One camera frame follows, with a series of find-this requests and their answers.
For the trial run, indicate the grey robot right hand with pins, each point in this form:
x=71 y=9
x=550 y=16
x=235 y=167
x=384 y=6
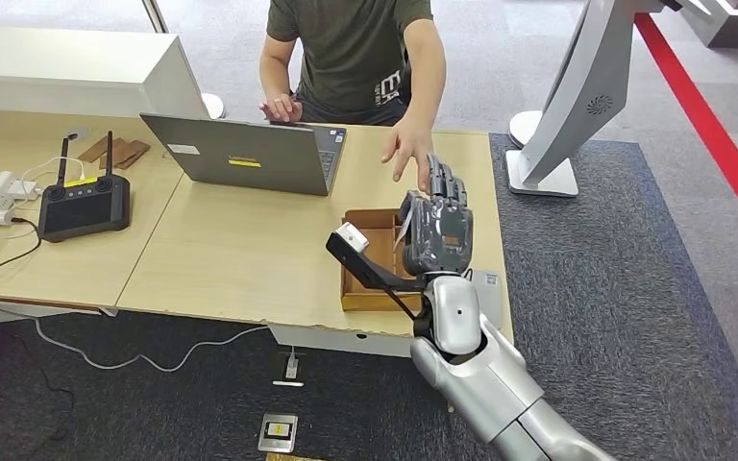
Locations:
x=439 y=235

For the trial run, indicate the person's right hand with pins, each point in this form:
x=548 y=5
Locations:
x=283 y=108

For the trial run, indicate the person's left hand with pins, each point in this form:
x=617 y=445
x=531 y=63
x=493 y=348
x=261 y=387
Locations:
x=410 y=143

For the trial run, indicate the white ID card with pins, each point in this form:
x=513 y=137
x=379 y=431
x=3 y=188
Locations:
x=405 y=226

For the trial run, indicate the wooden compartment box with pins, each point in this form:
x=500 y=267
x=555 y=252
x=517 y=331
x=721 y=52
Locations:
x=359 y=219

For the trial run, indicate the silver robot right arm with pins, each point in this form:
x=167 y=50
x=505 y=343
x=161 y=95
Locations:
x=471 y=369

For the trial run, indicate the person's right forearm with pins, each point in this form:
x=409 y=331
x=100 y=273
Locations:
x=275 y=70

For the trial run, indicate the person's left forearm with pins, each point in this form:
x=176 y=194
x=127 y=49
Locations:
x=425 y=70

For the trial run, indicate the white card reader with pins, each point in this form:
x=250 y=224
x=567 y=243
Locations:
x=490 y=299

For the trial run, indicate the person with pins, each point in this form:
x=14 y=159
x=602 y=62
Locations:
x=350 y=51

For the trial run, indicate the grey laptop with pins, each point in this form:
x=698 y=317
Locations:
x=248 y=152

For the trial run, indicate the white round base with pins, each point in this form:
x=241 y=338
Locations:
x=214 y=107
x=522 y=127

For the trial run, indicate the white under-desk panel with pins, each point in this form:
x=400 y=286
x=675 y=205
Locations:
x=343 y=340

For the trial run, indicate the grey metal pole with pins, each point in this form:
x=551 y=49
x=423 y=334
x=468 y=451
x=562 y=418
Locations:
x=154 y=16

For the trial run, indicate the white kiosk stand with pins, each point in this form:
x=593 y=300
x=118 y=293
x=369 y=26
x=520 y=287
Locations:
x=588 y=83

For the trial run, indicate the dark grey carpet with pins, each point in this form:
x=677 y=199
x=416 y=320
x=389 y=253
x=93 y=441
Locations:
x=630 y=286

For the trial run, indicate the white floor plug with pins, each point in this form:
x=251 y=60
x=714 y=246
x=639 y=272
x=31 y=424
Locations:
x=290 y=368

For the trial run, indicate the black remote controller with antennas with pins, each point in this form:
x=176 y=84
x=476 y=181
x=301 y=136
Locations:
x=82 y=213

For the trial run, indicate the white counter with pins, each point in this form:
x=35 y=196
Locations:
x=57 y=70

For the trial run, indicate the silver floor socket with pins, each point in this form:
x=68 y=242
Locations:
x=278 y=434

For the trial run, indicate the yellow floor plate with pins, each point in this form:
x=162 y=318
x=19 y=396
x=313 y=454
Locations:
x=286 y=458

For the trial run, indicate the white charger adapter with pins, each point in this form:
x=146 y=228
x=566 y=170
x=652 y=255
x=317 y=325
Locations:
x=23 y=189

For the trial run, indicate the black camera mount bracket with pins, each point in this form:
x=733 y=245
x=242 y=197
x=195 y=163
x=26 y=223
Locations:
x=369 y=273

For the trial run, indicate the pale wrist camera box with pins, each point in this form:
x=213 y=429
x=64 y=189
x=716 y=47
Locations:
x=352 y=237

